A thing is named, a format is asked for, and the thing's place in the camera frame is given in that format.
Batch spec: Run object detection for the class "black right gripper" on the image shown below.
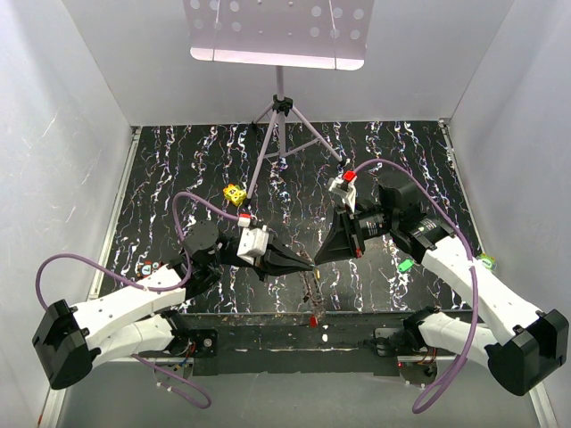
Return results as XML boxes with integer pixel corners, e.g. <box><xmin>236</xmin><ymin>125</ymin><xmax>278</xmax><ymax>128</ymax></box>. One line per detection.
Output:
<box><xmin>313</xmin><ymin>204</ymin><xmax>397</xmax><ymax>264</ymax></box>

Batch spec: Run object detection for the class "metal key ring disc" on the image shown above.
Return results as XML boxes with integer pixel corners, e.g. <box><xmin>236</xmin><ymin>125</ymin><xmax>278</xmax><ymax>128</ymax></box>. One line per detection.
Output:
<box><xmin>299</xmin><ymin>250</ymin><xmax>326</xmax><ymax>321</ymax></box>

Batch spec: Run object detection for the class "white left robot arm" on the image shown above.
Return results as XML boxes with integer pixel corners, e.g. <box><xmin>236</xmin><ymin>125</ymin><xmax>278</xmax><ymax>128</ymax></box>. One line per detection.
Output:
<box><xmin>32</xmin><ymin>220</ymin><xmax>314</xmax><ymax>390</ymax></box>

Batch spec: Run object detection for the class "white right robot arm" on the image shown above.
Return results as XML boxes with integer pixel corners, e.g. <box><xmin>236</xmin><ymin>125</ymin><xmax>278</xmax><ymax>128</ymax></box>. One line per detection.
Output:
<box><xmin>314</xmin><ymin>173</ymin><xmax>570</xmax><ymax>396</ymax></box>

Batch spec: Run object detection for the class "green tag key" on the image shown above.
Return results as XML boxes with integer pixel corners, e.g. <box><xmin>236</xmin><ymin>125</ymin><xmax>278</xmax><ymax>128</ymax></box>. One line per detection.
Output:
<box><xmin>397</xmin><ymin>259</ymin><xmax>415</xmax><ymax>273</ymax></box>

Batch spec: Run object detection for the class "yellow toy block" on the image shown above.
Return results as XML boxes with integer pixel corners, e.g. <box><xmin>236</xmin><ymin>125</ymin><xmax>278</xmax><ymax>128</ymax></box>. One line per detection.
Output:
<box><xmin>223</xmin><ymin>184</ymin><xmax>247</xmax><ymax>207</ymax></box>

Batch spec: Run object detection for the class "red owl toy block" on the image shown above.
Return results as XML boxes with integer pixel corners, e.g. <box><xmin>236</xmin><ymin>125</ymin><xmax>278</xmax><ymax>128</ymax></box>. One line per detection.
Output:
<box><xmin>137</xmin><ymin>260</ymin><xmax>161</xmax><ymax>279</ymax></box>

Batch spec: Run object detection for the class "green toy block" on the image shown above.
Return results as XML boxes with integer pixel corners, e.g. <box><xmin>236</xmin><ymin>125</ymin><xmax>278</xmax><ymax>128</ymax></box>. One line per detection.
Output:
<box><xmin>477</xmin><ymin>252</ymin><xmax>497</xmax><ymax>271</ymax></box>

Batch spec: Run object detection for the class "lilac music stand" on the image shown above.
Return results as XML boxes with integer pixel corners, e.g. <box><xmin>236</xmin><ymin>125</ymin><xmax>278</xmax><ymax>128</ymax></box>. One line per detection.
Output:
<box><xmin>183</xmin><ymin>0</ymin><xmax>374</xmax><ymax>201</ymax></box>

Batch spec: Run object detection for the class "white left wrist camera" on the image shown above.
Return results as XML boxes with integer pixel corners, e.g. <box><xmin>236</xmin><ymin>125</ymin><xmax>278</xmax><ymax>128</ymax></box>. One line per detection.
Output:
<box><xmin>236</xmin><ymin>214</ymin><xmax>269</xmax><ymax>267</ymax></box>

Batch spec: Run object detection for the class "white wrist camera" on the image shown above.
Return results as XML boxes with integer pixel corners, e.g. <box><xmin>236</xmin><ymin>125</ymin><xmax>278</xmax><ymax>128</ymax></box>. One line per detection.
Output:
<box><xmin>327</xmin><ymin>170</ymin><xmax>357</xmax><ymax>213</ymax></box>
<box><xmin>236</xmin><ymin>214</ymin><xmax>269</xmax><ymax>267</ymax></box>

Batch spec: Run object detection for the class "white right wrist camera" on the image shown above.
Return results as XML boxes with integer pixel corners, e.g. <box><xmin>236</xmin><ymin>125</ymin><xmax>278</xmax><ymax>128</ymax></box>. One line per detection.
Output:
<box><xmin>327</xmin><ymin>170</ymin><xmax>357</xmax><ymax>213</ymax></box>

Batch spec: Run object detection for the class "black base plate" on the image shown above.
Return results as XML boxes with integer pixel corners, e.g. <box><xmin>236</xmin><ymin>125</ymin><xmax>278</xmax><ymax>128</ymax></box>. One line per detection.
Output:
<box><xmin>146</xmin><ymin>311</ymin><xmax>509</xmax><ymax>378</ymax></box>

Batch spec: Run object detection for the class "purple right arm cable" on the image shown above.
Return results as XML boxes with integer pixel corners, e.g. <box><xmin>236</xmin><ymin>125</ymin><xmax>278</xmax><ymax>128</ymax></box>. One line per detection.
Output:
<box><xmin>352</xmin><ymin>159</ymin><xmax>479</xmax><ymax>415</ymax></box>

